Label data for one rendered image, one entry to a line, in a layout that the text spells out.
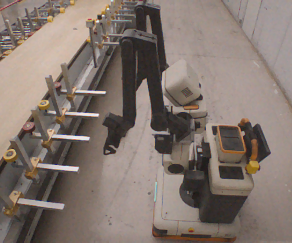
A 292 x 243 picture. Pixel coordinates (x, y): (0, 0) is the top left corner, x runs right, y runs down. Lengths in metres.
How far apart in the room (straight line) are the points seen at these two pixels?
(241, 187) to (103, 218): 1.22
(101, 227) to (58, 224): 0.37
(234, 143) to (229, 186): 0.26
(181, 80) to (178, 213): 1.10
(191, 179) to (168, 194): 0.51
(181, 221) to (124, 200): 0.63
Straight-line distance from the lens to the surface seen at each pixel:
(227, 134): 1.53
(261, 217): 2.35
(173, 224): 1.81
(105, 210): 2.18
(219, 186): 1.40
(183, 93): 1.11
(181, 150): 1.39
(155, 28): 1.28
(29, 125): 1.69
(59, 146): 1.76
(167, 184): 1.97
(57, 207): 1.30
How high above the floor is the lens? 1.93
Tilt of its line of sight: 42 degrees down
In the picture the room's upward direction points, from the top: 1 degrees clockwise
